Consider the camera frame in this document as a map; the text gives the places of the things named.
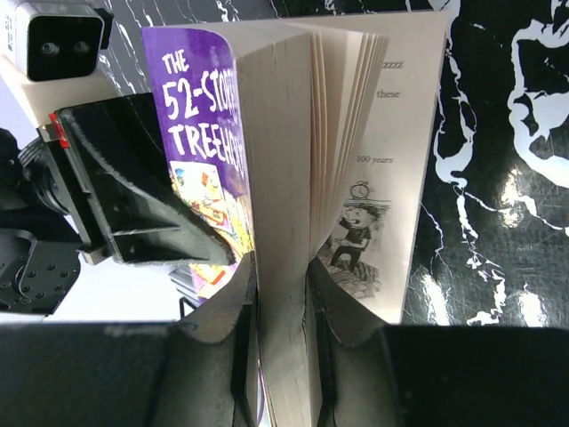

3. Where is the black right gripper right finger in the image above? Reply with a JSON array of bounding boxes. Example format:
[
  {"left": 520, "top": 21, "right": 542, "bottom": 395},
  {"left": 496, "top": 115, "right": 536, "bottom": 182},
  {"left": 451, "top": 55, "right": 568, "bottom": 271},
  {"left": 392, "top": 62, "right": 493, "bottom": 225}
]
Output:
[{"left": 304, "top": 260, "right": 568, "bottom": 426}]

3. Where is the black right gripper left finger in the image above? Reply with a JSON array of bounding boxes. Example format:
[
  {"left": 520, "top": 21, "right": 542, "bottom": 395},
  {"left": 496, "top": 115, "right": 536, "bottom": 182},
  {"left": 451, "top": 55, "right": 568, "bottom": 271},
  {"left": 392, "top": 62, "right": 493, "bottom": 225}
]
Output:
[{"left": 1, "top": 254, "right": 257, "bottom": 426}]

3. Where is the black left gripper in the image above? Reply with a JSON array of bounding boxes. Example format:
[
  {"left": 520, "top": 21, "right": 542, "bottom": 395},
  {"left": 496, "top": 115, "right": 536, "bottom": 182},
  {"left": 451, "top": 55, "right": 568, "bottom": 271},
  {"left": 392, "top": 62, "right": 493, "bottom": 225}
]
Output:
[{"left": 37, "top": 93, "right": 235, "bottom": 265}]

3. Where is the purple 52-storey treehouse book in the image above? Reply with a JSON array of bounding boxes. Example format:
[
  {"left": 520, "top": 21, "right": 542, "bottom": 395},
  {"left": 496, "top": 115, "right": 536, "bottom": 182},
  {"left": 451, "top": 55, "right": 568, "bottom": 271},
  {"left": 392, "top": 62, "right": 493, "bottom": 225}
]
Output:
[{"left": 141, "top": 12, "right": 450, "bottom": 426}]

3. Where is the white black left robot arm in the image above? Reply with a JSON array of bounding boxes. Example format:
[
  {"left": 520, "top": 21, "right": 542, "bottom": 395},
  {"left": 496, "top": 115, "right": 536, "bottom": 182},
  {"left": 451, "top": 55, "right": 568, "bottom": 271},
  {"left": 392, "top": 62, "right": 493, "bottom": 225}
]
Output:
[{"left": 1, "top": 93, "right": 235, "bottom": 315}]

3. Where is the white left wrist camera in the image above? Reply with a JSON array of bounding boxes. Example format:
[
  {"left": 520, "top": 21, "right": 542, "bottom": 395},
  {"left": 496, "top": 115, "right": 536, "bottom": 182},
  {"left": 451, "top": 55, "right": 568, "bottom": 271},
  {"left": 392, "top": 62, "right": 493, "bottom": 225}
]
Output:
[{"left": 1, "top": 1, "right": 118, "bottom": 127}]

